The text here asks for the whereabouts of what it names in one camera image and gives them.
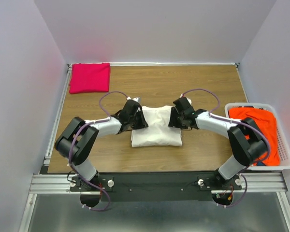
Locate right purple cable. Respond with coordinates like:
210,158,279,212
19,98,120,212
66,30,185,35
181,88,271,208

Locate purple cable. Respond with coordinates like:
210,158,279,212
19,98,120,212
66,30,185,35
69,90,131,212
181,88,271,208

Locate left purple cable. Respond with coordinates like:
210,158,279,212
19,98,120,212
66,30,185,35
69,90,131,212

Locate white plastic basket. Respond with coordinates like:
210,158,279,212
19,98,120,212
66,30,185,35
224,102,290,171

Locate white t shirt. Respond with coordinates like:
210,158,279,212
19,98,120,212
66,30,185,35
131,105,182,147

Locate aluminium frame rail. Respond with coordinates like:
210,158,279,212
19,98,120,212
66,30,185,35
19,64,72,232

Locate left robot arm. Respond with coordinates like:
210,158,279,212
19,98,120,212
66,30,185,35
54,97,148,185

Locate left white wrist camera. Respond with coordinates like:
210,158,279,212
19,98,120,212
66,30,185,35
126,96,141,104

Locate folded pink t shirt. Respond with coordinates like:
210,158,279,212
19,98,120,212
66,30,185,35
69,63,111,94

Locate orange t shirt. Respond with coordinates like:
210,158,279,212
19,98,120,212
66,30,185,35
229,107,281,166

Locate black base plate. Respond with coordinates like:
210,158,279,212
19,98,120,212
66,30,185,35
70,171,242,203

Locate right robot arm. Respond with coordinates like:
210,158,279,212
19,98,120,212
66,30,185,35
169,97,270,187

